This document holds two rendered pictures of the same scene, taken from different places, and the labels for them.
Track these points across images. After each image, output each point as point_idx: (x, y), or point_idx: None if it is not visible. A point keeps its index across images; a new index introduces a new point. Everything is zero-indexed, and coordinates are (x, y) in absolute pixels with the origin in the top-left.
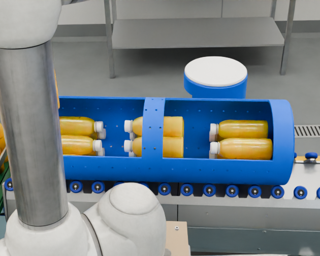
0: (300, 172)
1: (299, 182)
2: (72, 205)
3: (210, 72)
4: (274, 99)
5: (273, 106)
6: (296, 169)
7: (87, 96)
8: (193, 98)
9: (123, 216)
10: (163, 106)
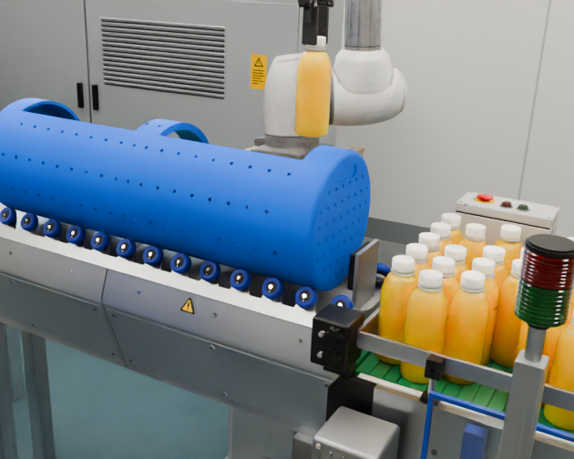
0: None
1: (17, 210)
2: (340, 51)
3: None
4: (18, 107)
5: (41, 100)
6: None
7: (238, 150)
8: (101, 125)
9: None
10: (159, 118)
